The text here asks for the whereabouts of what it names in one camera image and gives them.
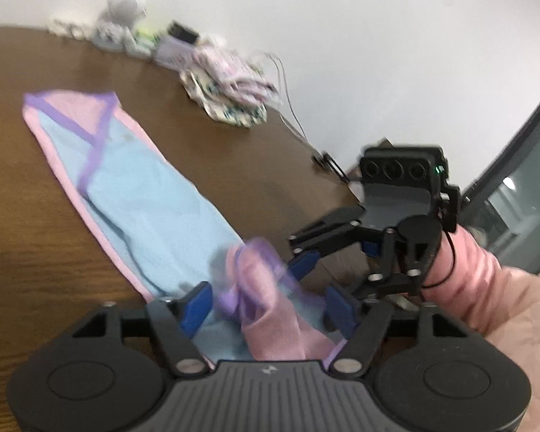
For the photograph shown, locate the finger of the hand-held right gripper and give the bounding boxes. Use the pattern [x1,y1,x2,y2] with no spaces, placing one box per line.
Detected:
[288,207,388,282]
[350,226,423,301]

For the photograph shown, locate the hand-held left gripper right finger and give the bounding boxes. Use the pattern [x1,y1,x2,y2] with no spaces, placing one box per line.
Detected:
[326,284,469,376]

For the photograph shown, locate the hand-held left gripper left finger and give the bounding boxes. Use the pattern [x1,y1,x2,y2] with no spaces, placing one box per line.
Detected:
[72,281,212,376]

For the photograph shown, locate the pink blue purple-trimmed garment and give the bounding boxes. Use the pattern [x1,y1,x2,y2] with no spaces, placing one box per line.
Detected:
[22,91,347,363]

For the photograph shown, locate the person's right forearm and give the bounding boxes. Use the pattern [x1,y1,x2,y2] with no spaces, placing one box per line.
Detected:
[420,225,523,338]

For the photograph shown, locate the dark-framed glass door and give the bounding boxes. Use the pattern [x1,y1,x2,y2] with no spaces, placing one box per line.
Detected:
[460,94,540,276]

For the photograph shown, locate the pink-sleeved arm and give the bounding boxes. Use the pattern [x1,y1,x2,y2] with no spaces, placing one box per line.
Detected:
[472,267,540,432]

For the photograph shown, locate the green print folded garment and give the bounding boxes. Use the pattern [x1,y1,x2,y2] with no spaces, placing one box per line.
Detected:
[180,69,269,128]

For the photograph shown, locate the pink floral folded garment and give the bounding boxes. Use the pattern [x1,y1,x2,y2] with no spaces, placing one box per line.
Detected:
[191,45,278,107]

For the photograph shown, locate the pale purple box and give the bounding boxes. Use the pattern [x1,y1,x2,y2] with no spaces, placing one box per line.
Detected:
[152,36,197,71]

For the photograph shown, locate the small black box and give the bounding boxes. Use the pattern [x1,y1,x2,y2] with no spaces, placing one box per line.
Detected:
[167,20,199,46]

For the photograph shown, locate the green white packets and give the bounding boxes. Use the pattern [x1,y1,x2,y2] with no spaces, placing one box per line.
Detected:
[132,24,159,58]

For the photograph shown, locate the white clip holder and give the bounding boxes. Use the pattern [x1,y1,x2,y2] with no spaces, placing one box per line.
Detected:
[49,15,91,40]

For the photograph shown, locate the white robot-shaped speaker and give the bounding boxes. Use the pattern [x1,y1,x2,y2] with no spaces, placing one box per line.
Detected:
[94,0,147,50]

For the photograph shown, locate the black wrist cord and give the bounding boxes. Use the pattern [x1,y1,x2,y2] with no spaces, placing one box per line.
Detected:
[423,229,458,289]

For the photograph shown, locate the white cable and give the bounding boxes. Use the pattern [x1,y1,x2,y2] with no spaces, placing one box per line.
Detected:
[252,51,325,163]

